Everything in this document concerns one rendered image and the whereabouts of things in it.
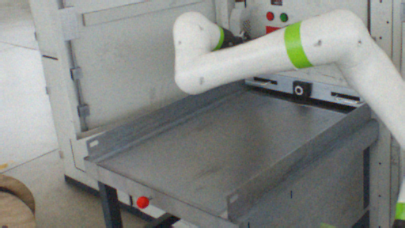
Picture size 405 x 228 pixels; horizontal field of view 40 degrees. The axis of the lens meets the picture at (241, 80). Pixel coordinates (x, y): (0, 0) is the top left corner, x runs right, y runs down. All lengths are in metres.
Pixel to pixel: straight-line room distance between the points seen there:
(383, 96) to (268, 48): 0.30
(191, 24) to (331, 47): 0.43
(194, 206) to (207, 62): 0.37
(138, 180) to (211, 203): 0.25
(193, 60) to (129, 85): 0.51
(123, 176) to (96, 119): 0.39
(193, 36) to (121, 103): 0.53
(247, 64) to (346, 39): 0.27
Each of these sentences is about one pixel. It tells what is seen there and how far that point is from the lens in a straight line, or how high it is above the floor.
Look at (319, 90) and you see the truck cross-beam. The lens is 1.91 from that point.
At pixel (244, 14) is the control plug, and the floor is 1.16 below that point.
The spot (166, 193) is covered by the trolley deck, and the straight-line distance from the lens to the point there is 1.46.
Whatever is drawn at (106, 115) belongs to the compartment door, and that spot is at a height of 0.88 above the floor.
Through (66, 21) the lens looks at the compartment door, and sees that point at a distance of 1.78.
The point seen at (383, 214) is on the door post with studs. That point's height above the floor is 0.51.
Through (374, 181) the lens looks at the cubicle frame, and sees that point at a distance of 1.89.
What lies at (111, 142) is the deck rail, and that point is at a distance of 1.73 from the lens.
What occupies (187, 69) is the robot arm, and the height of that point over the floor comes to 1.13.
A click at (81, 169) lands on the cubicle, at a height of 0.16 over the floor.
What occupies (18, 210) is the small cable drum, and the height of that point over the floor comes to 0.27.
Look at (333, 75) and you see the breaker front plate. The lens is 1.87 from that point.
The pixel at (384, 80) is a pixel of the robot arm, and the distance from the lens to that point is 1.36.
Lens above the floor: 1.57
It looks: 19 degrees down
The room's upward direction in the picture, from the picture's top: 5 degrees counter-clockwise
